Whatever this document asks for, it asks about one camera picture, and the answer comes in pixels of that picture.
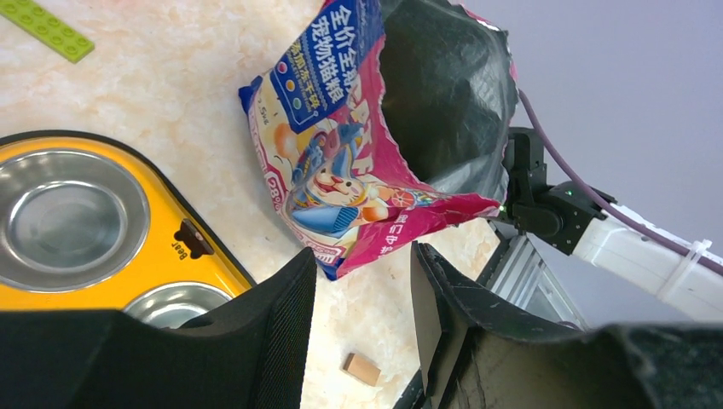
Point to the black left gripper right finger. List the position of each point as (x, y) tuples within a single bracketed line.
[(477, 350)]

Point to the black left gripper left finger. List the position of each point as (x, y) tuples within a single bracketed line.
[(248, 353)]

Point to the pink blue pet food bag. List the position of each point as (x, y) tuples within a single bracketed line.
[(384, 121)]

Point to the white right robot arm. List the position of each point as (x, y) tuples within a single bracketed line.
[(581, 221)]

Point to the yellow double pet bowl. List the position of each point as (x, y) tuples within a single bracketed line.
[(87, 222)]

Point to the wooden block near bag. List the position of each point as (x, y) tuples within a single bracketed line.
[(362, 369)]

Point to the green lego brick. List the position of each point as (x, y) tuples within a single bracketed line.
[(47, 28)]

